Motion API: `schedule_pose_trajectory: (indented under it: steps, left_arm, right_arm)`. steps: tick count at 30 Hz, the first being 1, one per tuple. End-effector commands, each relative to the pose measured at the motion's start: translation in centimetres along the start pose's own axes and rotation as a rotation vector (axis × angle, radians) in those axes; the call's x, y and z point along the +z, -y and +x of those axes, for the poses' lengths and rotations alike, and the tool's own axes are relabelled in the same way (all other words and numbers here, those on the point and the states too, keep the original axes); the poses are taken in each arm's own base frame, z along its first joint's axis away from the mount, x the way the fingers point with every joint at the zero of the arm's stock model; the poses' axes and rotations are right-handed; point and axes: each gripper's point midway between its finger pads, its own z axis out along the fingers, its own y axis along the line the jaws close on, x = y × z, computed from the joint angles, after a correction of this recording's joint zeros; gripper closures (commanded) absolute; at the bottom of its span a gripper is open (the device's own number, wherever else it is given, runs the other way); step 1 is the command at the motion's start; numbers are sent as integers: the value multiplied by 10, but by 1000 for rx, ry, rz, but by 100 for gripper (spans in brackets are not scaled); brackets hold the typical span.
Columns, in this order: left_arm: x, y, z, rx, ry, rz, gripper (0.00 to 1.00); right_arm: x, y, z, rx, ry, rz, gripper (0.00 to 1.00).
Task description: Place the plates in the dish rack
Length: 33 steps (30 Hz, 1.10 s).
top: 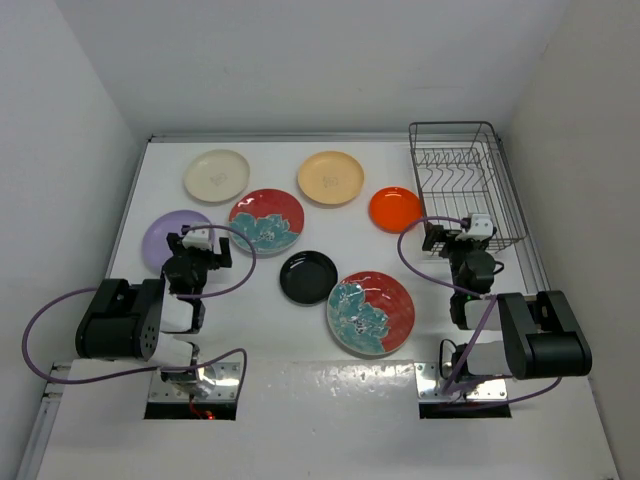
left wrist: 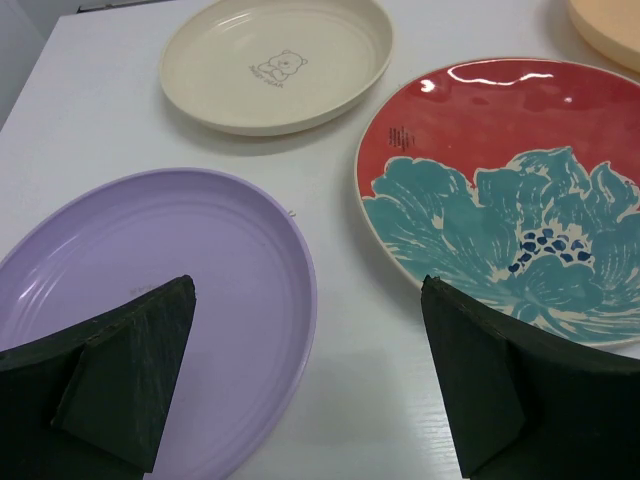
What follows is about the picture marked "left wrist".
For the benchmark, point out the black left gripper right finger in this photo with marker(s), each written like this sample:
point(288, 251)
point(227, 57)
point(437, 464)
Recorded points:
point(522, 403)

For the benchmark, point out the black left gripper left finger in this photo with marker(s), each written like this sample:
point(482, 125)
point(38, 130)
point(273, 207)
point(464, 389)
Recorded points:
point(91, 401)

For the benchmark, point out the lavender plastic plate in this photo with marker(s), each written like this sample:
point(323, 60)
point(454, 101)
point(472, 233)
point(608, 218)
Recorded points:
point(254, 282)

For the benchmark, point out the red teal flower plate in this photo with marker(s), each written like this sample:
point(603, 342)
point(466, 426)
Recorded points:
point(516, 181)

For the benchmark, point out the cream bear plate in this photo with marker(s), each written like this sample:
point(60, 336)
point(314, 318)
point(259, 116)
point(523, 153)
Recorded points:
point(266, 68)

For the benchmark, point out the peach beige plate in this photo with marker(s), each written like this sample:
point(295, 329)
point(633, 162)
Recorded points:
point(609, 26)

